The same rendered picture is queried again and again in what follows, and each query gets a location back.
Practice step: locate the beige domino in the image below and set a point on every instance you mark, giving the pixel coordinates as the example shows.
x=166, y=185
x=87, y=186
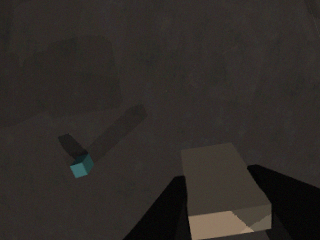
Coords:
x=223, y=199

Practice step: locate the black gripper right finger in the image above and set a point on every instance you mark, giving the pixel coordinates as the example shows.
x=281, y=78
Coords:
x=295, y=205

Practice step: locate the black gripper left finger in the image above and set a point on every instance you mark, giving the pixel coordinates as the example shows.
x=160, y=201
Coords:
x=168, y=217

